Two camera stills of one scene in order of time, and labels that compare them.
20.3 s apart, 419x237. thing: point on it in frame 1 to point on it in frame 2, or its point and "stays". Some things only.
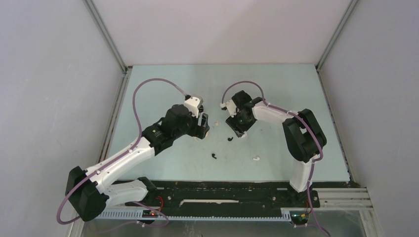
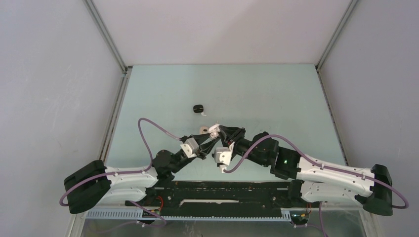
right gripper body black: [239, 111] to [238, 136]
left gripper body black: [190, 124] to [201, 152]
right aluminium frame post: [335, 34] stays
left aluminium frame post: [105, 35] stays
